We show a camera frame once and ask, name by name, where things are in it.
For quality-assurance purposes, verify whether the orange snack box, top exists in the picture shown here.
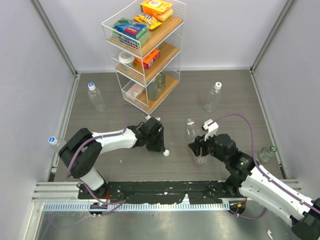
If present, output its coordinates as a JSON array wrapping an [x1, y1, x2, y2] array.
[[140, 0, 173, 15]]

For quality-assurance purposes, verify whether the orange box, middle shelf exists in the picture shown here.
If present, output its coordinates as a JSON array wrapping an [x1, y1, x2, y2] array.
[[134, 48, 160, 69]]

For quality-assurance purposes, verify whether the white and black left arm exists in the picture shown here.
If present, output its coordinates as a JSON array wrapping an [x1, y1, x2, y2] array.
[[48, 115, 170, 199]]

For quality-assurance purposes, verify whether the blue and white bottle cap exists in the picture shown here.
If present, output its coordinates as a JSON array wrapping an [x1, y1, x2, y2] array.
[[88, 82, 96, 91]]

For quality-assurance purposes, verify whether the clear plastic bottle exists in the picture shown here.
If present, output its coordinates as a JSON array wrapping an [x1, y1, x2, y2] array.
[[88, 86, 106, 113], [185, 118, 210, 165], [204, 85, 222, 113]]

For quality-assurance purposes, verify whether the glass jar, bottom shelf front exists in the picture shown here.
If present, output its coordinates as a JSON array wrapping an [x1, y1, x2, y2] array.
[[147, 78, 159, 101]]

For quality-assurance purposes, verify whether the clear bottle with blue cap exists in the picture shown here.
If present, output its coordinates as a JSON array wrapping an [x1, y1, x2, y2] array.
[[48, 136, 67, 154]]

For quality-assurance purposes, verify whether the white slotted cable duct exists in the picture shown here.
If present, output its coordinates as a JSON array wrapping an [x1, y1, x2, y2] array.
[[43, 201, 230, 212]]

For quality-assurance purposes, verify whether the white wire shelf rack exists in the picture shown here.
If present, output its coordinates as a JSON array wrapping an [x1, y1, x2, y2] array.
[[101, 0, 187, 114]]

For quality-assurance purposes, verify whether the yellow candy bag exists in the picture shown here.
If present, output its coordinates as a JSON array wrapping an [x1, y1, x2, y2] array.
[[133, 12, 162, 30]]

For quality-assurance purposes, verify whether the white lidded paper cup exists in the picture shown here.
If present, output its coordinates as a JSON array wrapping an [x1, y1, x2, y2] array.
[[118, 51, 135, 68]]

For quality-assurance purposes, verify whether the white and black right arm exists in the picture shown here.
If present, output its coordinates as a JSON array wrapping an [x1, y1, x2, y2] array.
[[188, 134, 320, 240]]

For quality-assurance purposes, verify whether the green and blue box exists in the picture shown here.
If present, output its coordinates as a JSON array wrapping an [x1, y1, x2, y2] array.
[[112, 18, 148, 48]]

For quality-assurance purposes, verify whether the glass jar, bottom shelf back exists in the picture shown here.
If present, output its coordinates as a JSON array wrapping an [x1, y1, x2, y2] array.
[[156, 72, 166, 92]]

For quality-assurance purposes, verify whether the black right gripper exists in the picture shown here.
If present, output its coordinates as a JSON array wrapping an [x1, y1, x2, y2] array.
[[189, 129, 229, 165]]

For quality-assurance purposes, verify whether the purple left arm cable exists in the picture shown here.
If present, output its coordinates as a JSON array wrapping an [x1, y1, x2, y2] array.
[[66, 104, 151, 217]]

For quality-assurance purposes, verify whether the white box, bottom shelf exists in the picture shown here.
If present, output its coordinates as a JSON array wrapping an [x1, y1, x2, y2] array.
[[125, 83, 145, 101]]

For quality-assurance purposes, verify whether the glass jar, shelf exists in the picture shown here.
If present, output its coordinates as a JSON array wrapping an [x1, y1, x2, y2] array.
[[147, 78, 159, 101], [156, 72, 166, 92]]

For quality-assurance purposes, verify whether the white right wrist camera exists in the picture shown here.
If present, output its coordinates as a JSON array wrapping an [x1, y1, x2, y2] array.
[[201, 119, 219, 141]]

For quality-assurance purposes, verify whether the green glass bottle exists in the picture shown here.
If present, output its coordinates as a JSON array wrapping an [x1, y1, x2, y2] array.
[[256, 145, 278, 164]]

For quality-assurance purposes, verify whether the yellow sponge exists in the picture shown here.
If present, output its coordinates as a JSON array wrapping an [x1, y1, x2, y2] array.
[[155, 8, 174, 22]]

